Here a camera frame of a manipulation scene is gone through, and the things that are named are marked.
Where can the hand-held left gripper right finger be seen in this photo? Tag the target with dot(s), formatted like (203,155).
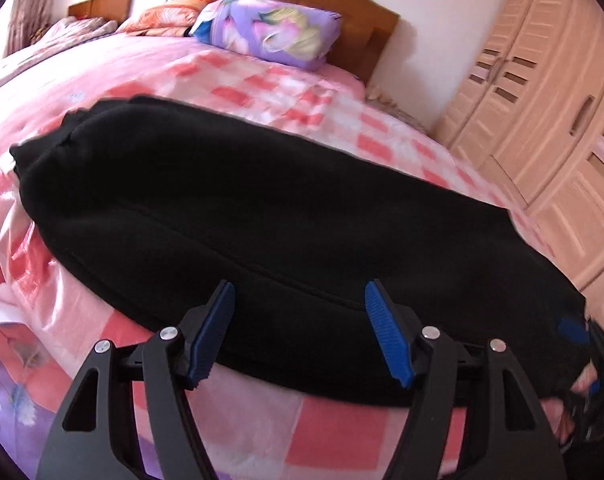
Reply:
(389,340)

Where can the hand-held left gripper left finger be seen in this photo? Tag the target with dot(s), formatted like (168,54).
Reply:
(211,332)

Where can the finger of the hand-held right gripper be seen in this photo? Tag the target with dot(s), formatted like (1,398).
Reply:
(572,331)

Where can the black fleece sweater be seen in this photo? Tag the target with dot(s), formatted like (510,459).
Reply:
(262,240)

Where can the person's right hand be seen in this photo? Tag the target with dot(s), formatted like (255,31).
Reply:
(566,425)

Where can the beige wardrobe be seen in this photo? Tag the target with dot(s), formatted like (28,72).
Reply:
(542,100)

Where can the floral cloth beside bed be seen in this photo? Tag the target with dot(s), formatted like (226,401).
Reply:
(389,105)

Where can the pink checkered bedsheet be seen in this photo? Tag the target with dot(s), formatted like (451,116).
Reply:
(262,85)

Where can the purple floral pillow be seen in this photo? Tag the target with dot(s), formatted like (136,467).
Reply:
(272,30)

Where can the orange floral pillow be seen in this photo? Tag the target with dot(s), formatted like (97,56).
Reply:
(172,17)

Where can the crumpled grey pink blanket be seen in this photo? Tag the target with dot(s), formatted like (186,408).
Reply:
(67,32)

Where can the large wooden headboard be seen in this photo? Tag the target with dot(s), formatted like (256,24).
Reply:
(327,5)

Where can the small wooden headboard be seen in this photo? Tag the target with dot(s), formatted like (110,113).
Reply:
(104,5)

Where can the patterned curtain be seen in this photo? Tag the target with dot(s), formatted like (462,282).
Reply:
(34,5)

